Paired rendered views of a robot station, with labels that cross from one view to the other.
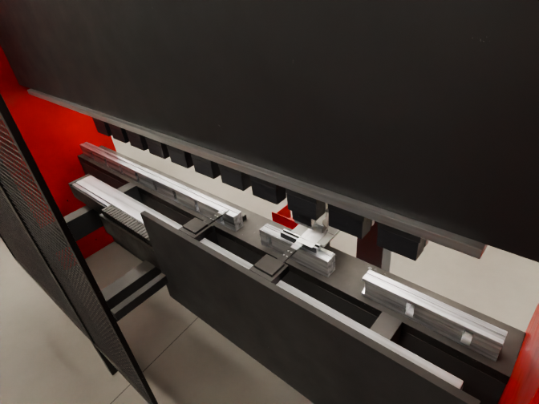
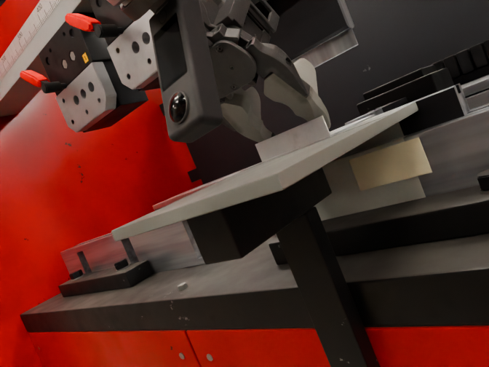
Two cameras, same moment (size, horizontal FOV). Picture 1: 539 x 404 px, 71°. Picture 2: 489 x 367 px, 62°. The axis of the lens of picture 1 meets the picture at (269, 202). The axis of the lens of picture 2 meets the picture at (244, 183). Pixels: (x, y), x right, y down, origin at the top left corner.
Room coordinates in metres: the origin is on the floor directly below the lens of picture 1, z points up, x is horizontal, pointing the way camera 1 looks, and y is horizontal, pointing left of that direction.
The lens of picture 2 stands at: (1.75, -0.29, 1.01)
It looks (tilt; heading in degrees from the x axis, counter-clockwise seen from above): 4 degrees down; 177
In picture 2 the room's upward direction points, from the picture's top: 22 degrees counter-clockwise
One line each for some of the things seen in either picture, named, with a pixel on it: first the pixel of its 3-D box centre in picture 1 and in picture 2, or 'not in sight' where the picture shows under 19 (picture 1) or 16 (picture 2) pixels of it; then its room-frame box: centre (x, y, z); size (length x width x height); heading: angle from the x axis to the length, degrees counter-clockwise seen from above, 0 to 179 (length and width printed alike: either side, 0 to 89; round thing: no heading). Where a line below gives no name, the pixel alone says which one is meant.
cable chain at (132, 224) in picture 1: (129, 224); not in sight; (1.53, 0.70, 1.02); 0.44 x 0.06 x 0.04; 45
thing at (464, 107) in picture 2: (299, 240); (370, 132); (1.29, -0.11, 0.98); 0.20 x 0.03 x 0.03; 45
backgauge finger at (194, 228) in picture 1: (207, 221); not in sight; (1.49, 0.31, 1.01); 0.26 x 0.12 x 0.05; 135
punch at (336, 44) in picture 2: (302, 217); (305, 26); (1.27, -0.13, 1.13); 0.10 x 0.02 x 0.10; 45
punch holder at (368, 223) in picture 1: (350, 208); (152, 20); (1.12, -0.30, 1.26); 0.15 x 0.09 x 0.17; 45
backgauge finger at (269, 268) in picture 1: (281, 258); (389, 100); (1.16, -0.02, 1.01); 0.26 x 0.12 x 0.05; 135
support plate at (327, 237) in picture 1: (323, 224); (280, 164); (1.38, -0.24, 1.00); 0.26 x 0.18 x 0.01; 135
